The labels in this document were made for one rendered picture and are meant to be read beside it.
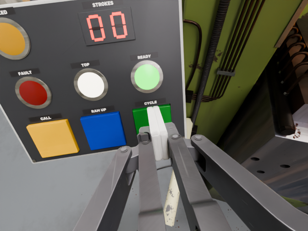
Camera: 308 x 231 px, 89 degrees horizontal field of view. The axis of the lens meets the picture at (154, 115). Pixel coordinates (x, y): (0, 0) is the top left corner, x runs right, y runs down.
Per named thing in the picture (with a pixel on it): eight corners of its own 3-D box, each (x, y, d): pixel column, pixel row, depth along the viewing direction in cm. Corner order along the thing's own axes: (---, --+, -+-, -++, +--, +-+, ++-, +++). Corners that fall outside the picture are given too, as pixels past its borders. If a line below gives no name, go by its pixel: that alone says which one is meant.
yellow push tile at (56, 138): (78, 152, 32) (65, 120, 30) (41, 158, 32) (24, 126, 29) (81, 147, 34) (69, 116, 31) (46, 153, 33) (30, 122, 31)
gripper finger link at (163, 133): (159, 134, 14) (167, 133, 14) (152, 106, 20) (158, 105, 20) (162, 161, 15) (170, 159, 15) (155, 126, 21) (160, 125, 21)
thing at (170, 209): (174, 227, 55) (174, 227, 51) (159, 222, 56) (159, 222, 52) (193, 125, 79) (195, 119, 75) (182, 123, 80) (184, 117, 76)
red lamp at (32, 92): (46, 110, 28) (29, 93, 24) (25, 105, 29) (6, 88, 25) (57, 97, 29) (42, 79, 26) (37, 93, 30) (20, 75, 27)
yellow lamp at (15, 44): (24, 60, 24) (0, 31, 21) (1, 56, 25) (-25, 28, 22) (38, 48, 26) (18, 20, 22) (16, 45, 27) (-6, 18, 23)
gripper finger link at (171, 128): (171, 151, 12) (208, 145, 13) (162, 123, 17) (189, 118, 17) (173, 166, 13) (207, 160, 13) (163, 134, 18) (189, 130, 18)
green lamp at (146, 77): (157, 94, 28) (156, 75, 25) (134, 89, 29) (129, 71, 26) (162, 82, 30) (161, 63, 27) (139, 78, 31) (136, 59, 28)
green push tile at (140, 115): (173, 137, 33) (171, 105, 30) (138, 143, 33) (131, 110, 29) (171, 133, 35) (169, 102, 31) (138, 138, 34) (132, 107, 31)
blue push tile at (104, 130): (126, 145, 33) (119, 112, 30) (90, 151, 33) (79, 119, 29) (126, 140, 35) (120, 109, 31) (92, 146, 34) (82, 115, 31)
